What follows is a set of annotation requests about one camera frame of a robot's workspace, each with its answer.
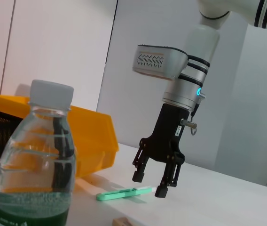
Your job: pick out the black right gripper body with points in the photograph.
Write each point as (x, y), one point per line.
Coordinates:
(166, 136)

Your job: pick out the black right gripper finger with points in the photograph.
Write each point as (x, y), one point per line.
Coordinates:
(171, 174)
(140, 164)

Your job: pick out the beige eraser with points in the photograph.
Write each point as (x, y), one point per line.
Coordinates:
(121, 222)

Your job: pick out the green label water bottle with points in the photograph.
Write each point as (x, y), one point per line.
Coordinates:
(34, 164)

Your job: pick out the yellow plastic bin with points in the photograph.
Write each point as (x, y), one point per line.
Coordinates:
(93, 131)

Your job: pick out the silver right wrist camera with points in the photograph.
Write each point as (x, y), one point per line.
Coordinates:
(157, 61)

